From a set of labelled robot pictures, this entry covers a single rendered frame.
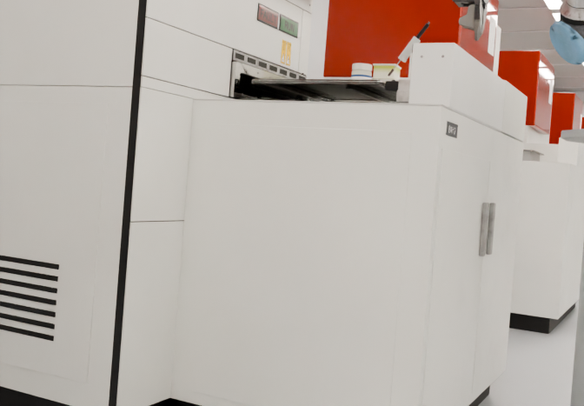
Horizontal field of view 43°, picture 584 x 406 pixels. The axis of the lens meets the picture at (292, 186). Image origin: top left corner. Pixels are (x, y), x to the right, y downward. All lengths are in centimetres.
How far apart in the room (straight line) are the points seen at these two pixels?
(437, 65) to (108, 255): 84
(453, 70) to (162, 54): 66
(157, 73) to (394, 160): 57
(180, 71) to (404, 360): 84
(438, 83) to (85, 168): 82
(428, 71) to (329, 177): 32
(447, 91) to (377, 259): 39
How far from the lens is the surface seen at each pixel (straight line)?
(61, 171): 182
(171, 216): 180
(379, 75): 241
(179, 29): 182
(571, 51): 187
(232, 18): 201
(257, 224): 173
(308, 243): 167
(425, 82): 166
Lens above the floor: 64
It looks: 1 degrees down
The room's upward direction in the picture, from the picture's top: 4 degrees clockwise
